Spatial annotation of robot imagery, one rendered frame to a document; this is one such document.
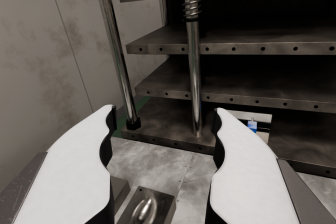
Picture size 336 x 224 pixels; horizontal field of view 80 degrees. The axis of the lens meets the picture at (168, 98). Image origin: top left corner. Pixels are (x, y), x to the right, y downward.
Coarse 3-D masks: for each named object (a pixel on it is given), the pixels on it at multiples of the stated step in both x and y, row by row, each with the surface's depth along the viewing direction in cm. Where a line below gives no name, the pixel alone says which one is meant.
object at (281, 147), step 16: (144, 112) 141; (160, 112) 139; (176, 112) 137; (208, 112) 132; (272, 112) 125; (288, 112) 123; (304, 112) 121; (320, 112) 119; (144, 128) 125; (160, 128) 123; (176, 128) 121; (192, 128) 119; (208, 128) 118; (272, 128) 111; (288, 128) 110; (304, 128) 109; (320, 128) 107; (160, 144) 119; (176, 144) 114; (192, 144) 109; (208, 144) 106; (272, 144) 101; (288, 144) 100; (304, 144) 98; (320, 144) 97; (288, 160) 92; (304, 160) 90; (320, 160) 89
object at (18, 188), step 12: (36, 156) 8; (24, 168) 7; (36, 168) 7; (12, 180) 7; (24, 180) 7; (0, 192) 7; (12, 192) 7; (24, 192) 7; (0, 204) 6; (12, 204) 6; (0, 216) 6; (12, 216) 6
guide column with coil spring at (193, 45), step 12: (192, 0) 80; (192, 12) 82; (192, 24) 84; (192, 36) 86; (192, 48) 89; (192, 60) 92; (192, 72) 95; (192, 84) 98; (192, 96) 101; (192, 108) 105; (192, 120) 110
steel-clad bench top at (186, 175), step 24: (120, 144) 111; (144, 144) 109; (120, 168) 96; (144, 168) 94; (168, 168) 93; (192, 168) 91; (216, 168) 90; (168, 192) 82; (192, 192) 81; (192, 216) 72
